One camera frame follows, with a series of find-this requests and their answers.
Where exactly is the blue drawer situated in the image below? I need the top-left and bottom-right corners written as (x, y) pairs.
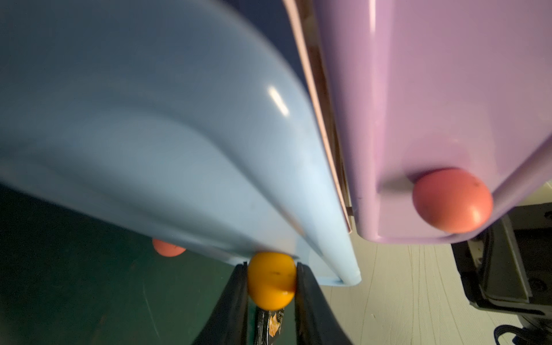
top-left (1, 1), bottom-right (362, 286)

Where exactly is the black cookie packet two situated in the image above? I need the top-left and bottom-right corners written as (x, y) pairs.
top-left (254, 308), bottom-right (285, 345)

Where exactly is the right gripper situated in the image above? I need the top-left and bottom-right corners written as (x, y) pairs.
top-left (451, 203), bottom-right (551, 319)

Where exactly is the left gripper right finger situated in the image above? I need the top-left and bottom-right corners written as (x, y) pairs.
top-left (295, 262), bottom-right (352, 345)

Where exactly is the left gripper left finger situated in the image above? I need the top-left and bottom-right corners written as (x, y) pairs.
top-left (193, 263), bottom-right (249, 345)

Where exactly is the purple drawer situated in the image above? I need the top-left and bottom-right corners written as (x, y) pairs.
top-left (152, 239), bottom-right (186, 257)
top-left (313, 1), bottom-right (551, 244)

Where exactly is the white drawer cabinet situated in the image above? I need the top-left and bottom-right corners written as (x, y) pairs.
top-left (283, 0), bottom-right (355, 233)

